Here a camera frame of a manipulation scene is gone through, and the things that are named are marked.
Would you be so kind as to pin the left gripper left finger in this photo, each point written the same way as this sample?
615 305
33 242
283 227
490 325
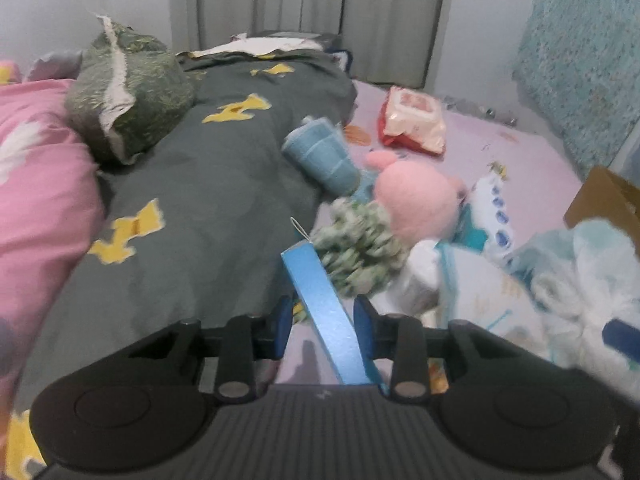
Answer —
246 340

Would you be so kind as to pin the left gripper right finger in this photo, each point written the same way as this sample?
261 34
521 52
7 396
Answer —
400 339

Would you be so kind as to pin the blue strip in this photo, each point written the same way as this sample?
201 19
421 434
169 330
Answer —
331 321

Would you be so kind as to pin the green white floral cloth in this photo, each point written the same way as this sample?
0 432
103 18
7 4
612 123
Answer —
358 249

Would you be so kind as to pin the pink round plush doll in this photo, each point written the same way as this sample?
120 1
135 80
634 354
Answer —
421 203

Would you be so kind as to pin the blue checked towel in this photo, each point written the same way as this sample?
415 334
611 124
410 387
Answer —
318 148

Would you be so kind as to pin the dark green yellow-patterned duvet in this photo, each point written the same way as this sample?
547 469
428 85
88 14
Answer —
196 228

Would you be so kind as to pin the white blue-dotted pack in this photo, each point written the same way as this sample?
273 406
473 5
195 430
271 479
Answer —
490 220

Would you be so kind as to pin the white plastic bag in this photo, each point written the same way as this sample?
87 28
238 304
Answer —
569 296

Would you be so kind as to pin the red white wipes pack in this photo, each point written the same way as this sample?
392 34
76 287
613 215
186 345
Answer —
414 120

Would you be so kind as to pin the pink patterned duvet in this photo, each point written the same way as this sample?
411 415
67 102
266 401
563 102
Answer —
50 211

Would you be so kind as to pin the cardboard box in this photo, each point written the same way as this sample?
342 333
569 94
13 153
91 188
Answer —
607 196

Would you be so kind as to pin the green speckled pillow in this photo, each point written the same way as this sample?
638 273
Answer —
130 93

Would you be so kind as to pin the grey curtain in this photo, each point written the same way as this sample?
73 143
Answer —
391 40

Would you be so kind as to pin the teal patterned blanket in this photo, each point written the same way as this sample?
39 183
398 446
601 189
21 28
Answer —
578 63

